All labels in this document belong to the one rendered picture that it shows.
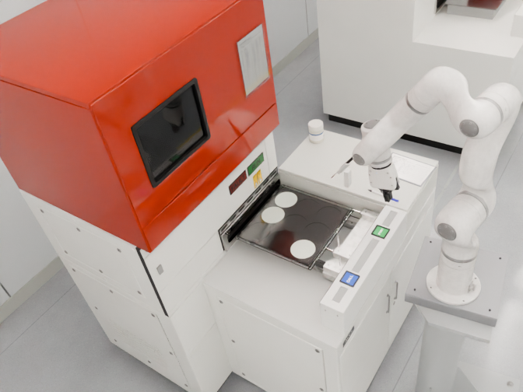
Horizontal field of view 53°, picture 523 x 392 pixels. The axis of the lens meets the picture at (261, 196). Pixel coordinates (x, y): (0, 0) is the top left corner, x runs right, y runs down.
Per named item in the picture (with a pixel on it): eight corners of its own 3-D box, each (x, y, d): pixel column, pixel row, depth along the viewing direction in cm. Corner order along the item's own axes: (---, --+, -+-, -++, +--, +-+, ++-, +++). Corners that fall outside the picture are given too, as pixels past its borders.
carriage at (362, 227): (322, 277, 205) (322, 272, 203) (363, 217, 225) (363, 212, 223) (341, 285, 201) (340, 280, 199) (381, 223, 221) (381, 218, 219)
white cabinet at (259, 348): (234, 379, 270) (201, 283, 215) (325, 253, 324) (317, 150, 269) (345, 446, 239) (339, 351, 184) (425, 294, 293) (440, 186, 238)
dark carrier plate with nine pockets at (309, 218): (238, 236, 221) (238, 236, 220) (282, 187, 240) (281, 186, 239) (308, 266, 204) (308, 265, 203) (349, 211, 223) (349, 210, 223)
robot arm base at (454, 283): (488, 277, 193) (496, 242, 181) (469, 313, 182) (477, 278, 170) (437, 258, 203) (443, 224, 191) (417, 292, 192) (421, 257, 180)
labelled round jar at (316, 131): (307, 141, 251) (305, 125, 245) (314, 134, 255) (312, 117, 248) (319, 145, 247) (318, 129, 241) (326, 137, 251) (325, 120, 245)
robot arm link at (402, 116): (412, 131, 153) (362, 173, 179) (437, 103, 161) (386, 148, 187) (390, 109, 153) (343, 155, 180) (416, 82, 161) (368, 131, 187)
